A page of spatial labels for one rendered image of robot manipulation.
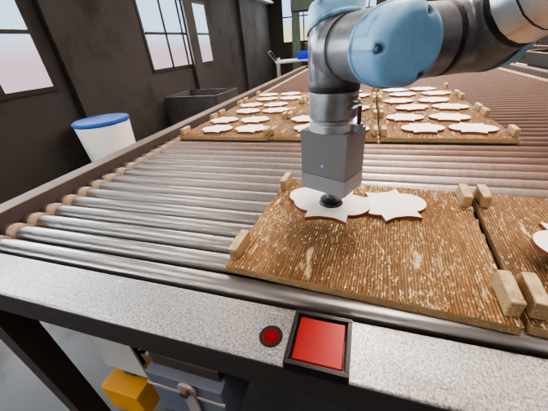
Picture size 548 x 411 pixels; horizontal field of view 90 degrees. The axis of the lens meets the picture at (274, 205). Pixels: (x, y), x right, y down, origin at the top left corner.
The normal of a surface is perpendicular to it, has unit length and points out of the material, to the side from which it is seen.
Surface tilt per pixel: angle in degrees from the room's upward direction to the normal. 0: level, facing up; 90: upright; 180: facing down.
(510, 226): 0
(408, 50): 90
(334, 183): 90
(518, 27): 129
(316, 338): 0
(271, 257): 0
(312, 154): 90
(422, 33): 90
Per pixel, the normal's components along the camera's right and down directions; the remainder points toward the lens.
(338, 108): 0.04, 0.51
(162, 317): -0.08, -0.86
